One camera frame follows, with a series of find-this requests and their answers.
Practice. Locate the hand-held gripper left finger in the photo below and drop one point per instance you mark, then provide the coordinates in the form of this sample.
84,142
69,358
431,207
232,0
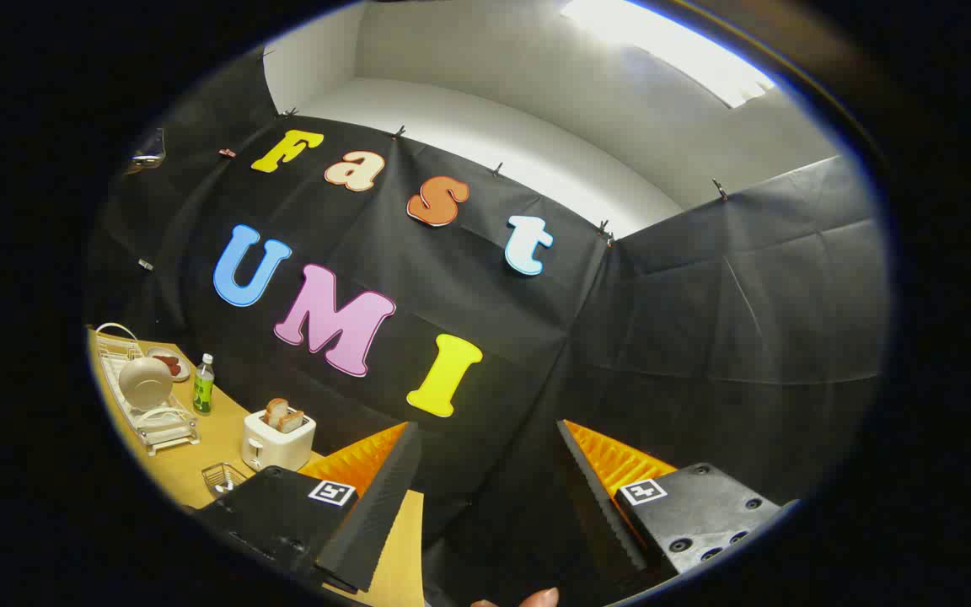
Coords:
376,523

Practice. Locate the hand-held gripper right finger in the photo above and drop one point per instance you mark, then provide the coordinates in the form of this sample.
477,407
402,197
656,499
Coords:
612,523

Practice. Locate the beige round plate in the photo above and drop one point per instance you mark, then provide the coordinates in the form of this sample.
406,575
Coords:
146,384

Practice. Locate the small beige sausage plate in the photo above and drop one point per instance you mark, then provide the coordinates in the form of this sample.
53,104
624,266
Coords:
185,375

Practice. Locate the toasted bread slice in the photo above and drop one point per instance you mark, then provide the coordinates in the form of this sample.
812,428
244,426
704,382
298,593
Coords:
292,421
275,411

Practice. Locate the white toaster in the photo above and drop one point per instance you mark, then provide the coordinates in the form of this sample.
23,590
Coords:
270,443

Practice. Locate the green label drink bottle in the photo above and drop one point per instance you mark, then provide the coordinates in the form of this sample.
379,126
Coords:
203,392

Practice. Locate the black backdrop cloth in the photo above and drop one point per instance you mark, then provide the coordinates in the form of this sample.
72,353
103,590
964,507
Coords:
469,278

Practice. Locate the ceiling light panel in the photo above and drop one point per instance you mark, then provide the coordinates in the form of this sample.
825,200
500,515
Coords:
662,42

